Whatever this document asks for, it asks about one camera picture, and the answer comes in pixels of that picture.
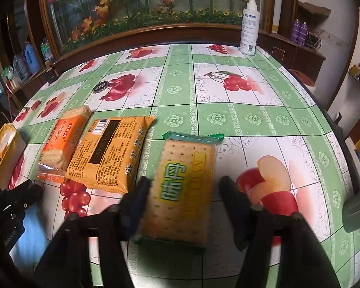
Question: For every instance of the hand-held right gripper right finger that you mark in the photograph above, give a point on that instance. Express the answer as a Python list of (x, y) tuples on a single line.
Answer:
[(237, 216)]

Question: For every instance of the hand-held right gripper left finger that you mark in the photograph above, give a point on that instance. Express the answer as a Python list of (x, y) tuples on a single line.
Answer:
[(135, 213)]

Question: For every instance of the orange label cracker packet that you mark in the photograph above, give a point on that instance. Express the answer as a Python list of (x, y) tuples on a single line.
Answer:
[(63, 141)]

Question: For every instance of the brown wooden cabinet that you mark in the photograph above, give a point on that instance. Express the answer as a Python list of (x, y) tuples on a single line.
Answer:
[(276, 57)]

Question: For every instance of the blue thermos jug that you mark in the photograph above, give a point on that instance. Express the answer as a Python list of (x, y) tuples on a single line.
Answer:
[(30, 58)]

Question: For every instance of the grey-green cylinder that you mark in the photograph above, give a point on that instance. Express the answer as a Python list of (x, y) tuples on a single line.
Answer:
[(358, 213)]

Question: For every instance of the glass tank with artificial plants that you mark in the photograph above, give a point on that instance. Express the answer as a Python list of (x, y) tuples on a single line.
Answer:
[(138, 6)]

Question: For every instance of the white box with yellow tape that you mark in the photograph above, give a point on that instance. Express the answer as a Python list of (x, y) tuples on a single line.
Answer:
[(6, 144)]

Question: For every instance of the yellow-orange snack packet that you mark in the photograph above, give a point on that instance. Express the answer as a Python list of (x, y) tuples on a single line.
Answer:
[(108, 153)]

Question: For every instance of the green cracker packet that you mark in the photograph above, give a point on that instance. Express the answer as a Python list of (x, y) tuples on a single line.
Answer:
[(180, 186)]

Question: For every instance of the white spray bottle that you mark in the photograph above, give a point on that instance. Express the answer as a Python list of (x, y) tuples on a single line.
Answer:
[(249, 30)]

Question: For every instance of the purple spray can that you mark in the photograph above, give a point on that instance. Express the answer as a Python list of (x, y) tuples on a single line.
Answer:
[(303, 34), (295, 33)]

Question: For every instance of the green plastic bag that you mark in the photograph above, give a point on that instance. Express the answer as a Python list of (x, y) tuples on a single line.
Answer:
[(8, 73)]

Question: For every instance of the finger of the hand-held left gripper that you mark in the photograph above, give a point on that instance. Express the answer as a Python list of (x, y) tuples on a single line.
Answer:
[(24, 193)]

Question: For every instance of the grey thermos jug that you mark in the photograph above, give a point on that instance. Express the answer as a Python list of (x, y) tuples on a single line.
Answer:
[(20, 69)]

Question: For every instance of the orange and white carton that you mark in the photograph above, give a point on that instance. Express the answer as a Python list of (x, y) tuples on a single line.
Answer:
[(12, 85)]

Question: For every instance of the brown wooden shelf piece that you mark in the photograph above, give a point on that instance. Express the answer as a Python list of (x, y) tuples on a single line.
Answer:
[(315, 10)]

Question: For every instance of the dark round lid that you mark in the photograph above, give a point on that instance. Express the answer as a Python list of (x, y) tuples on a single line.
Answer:
[(100, 87)]

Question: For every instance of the brown round basin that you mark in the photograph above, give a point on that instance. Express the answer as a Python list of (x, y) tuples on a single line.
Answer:
[(301, 76)]

